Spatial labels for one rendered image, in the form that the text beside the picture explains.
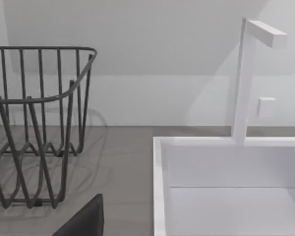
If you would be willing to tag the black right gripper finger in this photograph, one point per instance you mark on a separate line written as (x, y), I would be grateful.
(88, 218)

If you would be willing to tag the white sink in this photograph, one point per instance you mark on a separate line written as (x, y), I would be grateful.
(211, 177)

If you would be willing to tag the tall white tap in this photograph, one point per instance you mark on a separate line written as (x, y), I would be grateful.
(245, 81)

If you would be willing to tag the small white square knob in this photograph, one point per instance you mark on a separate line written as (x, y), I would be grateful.
(266, 107)

